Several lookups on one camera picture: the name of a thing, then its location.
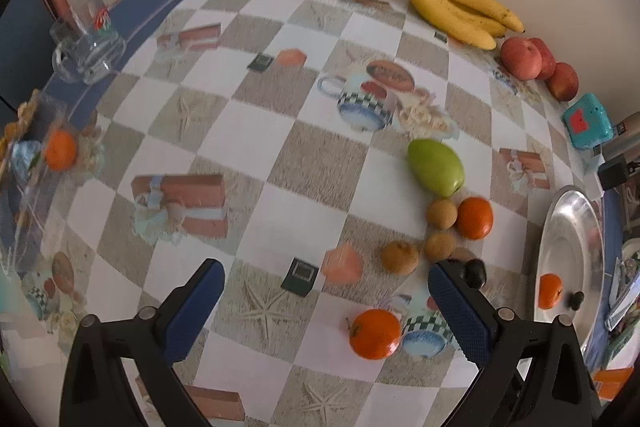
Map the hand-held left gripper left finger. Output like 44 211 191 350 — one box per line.
60 258 226 427

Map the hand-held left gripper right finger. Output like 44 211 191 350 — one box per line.
428 259 601 427

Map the orange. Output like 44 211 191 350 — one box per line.
456 197 495 240
348 308 402 361
538 273 566 310
44 130 78 172

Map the round metal plate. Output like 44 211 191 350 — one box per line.
532 185 606 358

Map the green mango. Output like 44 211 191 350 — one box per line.
407 138 466 198

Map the small brown round fruit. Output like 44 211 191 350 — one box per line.
425 231 457 263
426 198 458 230

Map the brown kiwi fruit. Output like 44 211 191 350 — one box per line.
381 240 420 275

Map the orange carton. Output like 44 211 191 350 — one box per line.
592 368 632 400

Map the white printed packet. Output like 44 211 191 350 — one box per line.
605 237 640 333

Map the checkered printed tablecloth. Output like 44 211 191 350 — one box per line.
0 0 640 427

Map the clear plastic snack bag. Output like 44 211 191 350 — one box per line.
0 89 106 258

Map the black box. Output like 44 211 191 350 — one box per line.
598 157 633 191

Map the teal box with red label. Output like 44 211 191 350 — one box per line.
562 93 615 151

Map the red apple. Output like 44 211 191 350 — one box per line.
530 38 557 80
501 37 543 80
546 63 580 102

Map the clear glass mug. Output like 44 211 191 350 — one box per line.
51 0 126 85

